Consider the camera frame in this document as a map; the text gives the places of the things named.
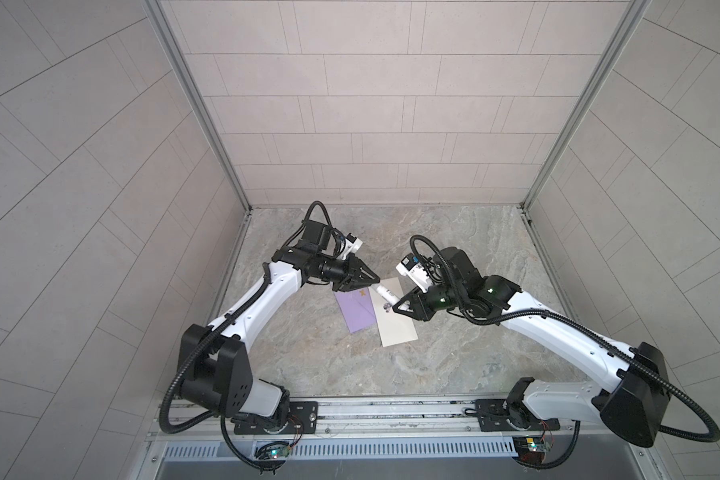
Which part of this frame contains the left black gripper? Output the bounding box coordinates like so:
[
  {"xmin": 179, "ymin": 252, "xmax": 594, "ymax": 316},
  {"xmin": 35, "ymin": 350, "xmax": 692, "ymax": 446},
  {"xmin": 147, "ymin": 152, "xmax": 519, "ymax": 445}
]
[{"xmin": 312, "ymin": 254, "xmax": 378, "ymax": 292}]

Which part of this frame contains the purple envelope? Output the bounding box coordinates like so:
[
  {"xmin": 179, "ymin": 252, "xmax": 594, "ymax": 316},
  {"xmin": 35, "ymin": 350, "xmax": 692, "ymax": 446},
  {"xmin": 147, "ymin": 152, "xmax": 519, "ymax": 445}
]
[{"xmin": 334, "ymin": 288, "xmax": 376, "ymax": 334}]

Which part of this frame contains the cream envelope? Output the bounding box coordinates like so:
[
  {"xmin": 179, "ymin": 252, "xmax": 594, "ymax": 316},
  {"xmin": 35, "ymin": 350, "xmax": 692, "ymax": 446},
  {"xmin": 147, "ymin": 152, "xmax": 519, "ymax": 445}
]
[{"xmin": 370, "ymin": 287, "xmax": 418, "ymax": 347}]

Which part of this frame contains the white glue stick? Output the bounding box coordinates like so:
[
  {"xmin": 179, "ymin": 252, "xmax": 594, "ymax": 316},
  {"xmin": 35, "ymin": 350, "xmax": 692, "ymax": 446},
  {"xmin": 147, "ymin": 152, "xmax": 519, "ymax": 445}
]
[{"xmin": 374, "ymin": 283, "xmax": 400, "ymax": 305}]

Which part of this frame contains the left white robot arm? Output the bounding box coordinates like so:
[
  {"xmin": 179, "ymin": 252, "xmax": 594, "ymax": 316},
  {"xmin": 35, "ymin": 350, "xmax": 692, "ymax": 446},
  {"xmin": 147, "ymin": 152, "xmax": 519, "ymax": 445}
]
[{"xmin": 163, "ymin": 220, "xmax": 380, "ymax": 424}]

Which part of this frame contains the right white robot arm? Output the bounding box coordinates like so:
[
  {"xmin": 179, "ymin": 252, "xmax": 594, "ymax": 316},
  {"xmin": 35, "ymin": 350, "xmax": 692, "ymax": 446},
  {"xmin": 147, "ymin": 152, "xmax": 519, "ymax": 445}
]
[{"xmin": 393, "ymin": 247, "xmax": 670, "ymax": 447}]

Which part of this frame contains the right circuit board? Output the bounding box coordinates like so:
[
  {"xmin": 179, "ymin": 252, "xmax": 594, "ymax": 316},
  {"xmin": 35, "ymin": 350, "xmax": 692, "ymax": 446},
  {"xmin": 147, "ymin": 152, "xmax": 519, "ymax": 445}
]
[{"xmin": 512, "ymin": 436, "xmax": 554, "ymax": 465}]

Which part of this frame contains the circuit board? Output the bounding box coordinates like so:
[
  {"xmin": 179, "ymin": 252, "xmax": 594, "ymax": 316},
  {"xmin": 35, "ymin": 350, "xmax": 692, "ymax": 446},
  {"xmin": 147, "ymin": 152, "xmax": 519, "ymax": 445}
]
[
  {"xmin": 512, "ymin": 436, "xmax": 554, "ymax": 465},
  {"xmin": 255, "ymin": 441, "xmax": 292, "ymax": 461}
]

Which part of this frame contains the left circuit board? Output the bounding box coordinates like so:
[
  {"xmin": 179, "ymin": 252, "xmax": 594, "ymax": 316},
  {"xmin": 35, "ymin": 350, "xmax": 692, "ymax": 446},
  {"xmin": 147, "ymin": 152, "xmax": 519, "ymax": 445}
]
[{"xmin": 255, "ymin": 441, "xmax": 292, "ymax": 461}]

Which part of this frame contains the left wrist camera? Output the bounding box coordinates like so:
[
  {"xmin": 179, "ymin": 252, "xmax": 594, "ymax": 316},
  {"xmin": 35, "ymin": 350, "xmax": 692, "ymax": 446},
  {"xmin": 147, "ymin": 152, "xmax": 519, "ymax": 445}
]
[{"xmin": 337, "ymin": 234, "xmax": 363, "ymax": 260}]

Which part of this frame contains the right black corrugated cable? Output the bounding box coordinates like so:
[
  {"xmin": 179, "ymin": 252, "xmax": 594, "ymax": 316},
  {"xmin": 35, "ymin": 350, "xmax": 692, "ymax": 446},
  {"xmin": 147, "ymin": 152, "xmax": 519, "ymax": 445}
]
[{"xmin": 409, "ymin": 234, "xmax": 720, "ymax": 470}]

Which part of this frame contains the black corrugated cable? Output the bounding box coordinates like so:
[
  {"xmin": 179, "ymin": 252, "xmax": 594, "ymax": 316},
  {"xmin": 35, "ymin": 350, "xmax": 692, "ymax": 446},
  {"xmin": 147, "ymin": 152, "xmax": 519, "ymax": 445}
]
[
  {"xmin": 158, "ymin": 200, "xmax": 337, "ymax": 472},
  {"xmin": 409, "ymin": 234, "xmax": 720, "ymax": 470}
]

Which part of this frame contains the left black corrugated cable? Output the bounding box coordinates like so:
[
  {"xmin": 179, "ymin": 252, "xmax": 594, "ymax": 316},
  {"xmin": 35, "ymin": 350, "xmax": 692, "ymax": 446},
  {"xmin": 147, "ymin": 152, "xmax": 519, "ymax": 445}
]
[{"xmin": 158, "ymin": 200, "xmax": 337, "ymax": 472}]

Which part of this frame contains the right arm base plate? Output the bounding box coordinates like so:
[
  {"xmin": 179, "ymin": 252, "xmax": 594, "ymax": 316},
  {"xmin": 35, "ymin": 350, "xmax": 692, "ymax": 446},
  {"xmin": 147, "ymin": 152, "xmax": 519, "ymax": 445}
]
[{"xmin": 463, "ymin": 399, "xmax": 561, "ymax": 432}]

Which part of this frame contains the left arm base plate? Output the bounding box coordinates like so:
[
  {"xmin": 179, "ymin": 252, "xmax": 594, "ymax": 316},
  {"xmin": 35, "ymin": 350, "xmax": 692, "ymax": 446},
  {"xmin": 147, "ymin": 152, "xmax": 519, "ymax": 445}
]
[{"xmin": 232, "ymin": 401, "xmax": 319, "ymax": 435}]

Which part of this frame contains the aluminium rail frame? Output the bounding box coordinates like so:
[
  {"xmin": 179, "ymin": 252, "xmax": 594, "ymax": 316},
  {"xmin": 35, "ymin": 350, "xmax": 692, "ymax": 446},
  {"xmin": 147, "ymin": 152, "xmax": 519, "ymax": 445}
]
[{"xmin": 128, "ymin": 394, "xmax": 670, "ymax": 479}]

